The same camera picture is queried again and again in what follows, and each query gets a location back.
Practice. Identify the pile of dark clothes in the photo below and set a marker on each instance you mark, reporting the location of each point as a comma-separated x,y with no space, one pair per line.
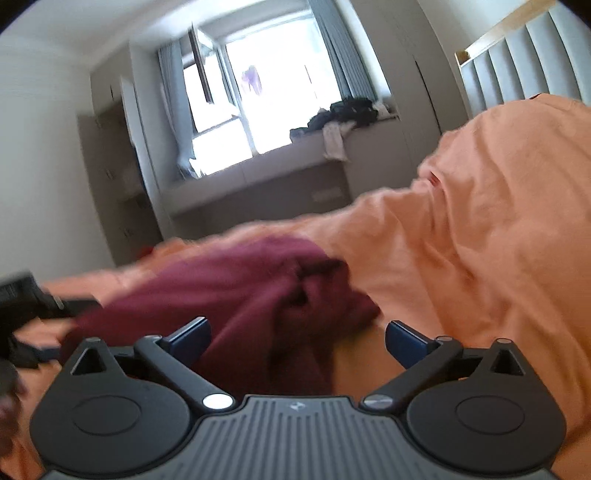
351,110

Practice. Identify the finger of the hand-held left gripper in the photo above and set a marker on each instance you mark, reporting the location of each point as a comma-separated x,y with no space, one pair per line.
69,307
41,355

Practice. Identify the grey shelf unit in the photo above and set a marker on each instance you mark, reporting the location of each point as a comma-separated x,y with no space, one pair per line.
120,184

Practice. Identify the purple hanging garment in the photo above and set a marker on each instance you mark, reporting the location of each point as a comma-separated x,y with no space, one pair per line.
253,79

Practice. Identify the grey window bench cabinet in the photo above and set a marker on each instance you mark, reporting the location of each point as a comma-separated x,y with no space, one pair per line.
277,184

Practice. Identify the white cloth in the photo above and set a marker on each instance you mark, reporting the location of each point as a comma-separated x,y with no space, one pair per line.
334,143

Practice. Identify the maroon garment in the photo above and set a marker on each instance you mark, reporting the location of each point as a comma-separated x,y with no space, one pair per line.
240,295

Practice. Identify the grey padded headboard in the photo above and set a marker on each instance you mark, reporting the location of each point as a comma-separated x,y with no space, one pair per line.
531,60

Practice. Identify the grey wardrobe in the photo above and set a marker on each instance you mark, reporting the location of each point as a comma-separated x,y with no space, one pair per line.
411,92

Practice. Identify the orange blanket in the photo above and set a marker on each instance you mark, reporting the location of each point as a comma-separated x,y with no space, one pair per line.
485,230

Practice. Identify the light blue curtain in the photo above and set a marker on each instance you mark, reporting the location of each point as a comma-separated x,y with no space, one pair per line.
178,106
341,46

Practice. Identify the red cloth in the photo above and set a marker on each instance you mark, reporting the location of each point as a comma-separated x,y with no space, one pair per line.
148,251

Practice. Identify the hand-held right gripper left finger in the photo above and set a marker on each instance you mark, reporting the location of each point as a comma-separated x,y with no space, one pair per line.
191,338

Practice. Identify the window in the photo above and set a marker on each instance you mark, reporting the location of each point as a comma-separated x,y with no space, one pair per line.
258,92

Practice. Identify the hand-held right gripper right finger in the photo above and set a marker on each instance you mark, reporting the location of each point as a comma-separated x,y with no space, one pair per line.
402,339

